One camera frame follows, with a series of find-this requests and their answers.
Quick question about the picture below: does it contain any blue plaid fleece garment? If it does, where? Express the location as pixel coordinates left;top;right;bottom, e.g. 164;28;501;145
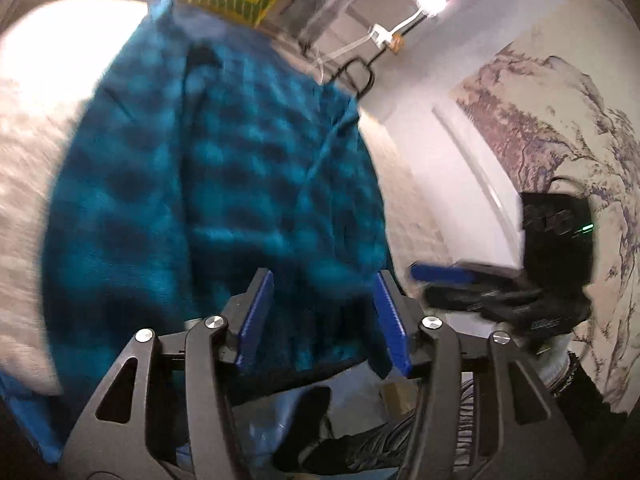
41;0;390;403

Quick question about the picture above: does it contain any striped trouser leg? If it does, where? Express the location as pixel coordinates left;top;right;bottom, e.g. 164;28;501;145
271;374;482;476

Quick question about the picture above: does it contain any black metal rack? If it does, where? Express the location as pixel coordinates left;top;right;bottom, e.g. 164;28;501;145
307;0;454;100

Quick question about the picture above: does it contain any landscape painting wall hanging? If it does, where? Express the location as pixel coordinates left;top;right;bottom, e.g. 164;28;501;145
450;47;639;412

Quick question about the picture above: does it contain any white cable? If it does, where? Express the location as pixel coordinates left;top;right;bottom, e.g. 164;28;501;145
307;8;426;84

